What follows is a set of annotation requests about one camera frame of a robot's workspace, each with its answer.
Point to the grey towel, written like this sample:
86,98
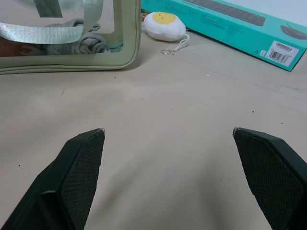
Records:
84,43

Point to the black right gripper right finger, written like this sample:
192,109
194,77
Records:
273,177

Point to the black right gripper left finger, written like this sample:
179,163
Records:
72,182

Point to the clear pale green bag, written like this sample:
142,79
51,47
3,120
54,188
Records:
129,36

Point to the teal keyboard box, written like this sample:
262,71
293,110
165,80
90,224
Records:
239,26

